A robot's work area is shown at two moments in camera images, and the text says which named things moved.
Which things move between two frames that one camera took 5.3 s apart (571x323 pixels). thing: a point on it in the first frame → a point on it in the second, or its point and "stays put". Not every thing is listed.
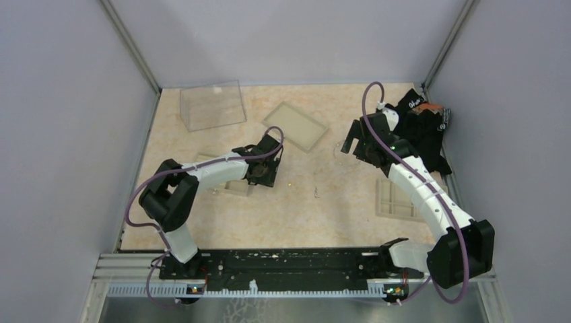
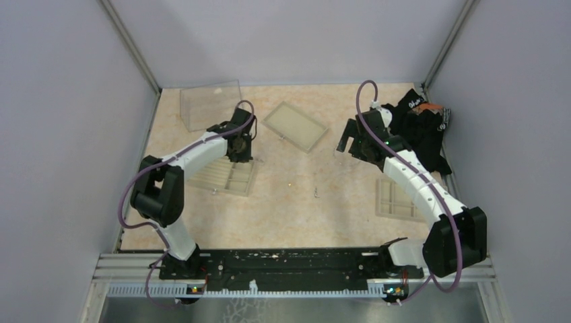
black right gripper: (356, 132) stays put
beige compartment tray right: (393, 202) stays put
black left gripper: (269, 180) → (246, 156)
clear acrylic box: (211, 105) stays put
